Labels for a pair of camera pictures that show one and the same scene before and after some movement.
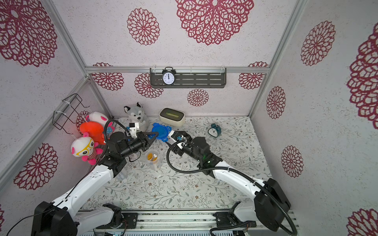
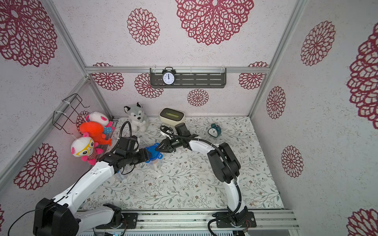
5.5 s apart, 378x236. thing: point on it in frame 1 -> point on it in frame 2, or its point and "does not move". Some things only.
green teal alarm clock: x=215 y=131 does not move
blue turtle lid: x=163 y=132 -> x=153 y=154
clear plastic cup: x=152 y=157 does not move
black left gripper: x=144 y=140 -> x=143 y=153
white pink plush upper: x=97 y=117 does not move
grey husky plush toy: x=137 y=114 does not move
